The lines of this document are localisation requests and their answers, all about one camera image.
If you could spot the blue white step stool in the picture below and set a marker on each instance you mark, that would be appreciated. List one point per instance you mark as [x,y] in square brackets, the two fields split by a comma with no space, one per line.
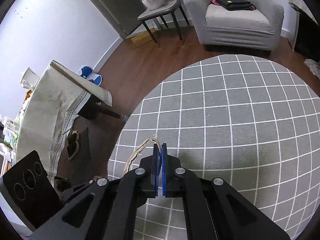
[87,73]

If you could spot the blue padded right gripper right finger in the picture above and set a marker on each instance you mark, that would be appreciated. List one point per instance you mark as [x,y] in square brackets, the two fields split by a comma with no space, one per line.
[170,184]

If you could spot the black handbag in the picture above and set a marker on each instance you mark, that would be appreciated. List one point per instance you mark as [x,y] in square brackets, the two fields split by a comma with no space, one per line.
[236,5]

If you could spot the beige fringed sideboard cloth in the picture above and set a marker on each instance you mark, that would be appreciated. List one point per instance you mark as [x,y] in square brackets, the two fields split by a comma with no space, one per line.
[300,4]

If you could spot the grey dining chair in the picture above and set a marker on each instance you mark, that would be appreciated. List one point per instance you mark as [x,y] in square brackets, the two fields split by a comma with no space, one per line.
[168,9]

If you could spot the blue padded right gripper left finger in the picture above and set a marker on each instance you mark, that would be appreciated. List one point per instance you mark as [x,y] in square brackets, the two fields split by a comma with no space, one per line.
[150,179]

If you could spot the grey armchair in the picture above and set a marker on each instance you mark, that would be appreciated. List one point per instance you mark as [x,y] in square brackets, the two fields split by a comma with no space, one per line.
[258,29]

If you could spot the beige patterned tablecloth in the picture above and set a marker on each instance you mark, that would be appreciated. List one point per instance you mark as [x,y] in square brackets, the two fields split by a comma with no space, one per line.
[54,103]

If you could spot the dark slippers pair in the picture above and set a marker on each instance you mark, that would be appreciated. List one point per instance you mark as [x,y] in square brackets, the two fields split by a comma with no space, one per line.
[73,144]

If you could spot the brown paper rope handle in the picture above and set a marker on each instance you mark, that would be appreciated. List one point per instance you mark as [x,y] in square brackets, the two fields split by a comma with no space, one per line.
[138,151]

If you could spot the dark wooden table leg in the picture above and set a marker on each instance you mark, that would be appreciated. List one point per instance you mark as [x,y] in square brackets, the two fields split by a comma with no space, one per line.
[105,111]

